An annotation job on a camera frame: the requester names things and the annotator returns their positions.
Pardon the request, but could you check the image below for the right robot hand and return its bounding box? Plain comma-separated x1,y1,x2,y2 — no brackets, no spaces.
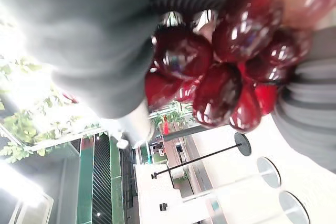
7,0,265,149

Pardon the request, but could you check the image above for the dark red grape bunch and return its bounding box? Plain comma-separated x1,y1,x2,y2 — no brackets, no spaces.
144,0,313,134

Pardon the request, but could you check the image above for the grey ribbed basket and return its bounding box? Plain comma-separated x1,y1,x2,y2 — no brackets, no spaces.
272,27,336,174

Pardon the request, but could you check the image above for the green leafy climbing plant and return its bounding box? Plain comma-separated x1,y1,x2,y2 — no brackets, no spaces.
0,19,107,164

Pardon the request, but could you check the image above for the small green potted plant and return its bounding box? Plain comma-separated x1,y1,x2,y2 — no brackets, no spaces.
152,102,196,130

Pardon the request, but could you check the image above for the red hanging ornament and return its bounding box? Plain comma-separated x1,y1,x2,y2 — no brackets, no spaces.
162,115,171,135

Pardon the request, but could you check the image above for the green glass panel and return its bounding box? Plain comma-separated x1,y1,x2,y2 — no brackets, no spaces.
77,132,124,224

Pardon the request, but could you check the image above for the black stanchion with round base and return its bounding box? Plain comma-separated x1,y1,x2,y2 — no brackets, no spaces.
151,132,252,180

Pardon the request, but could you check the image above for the white stand with round base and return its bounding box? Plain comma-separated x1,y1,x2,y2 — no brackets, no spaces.
181,156,282,204
278,191,312,224

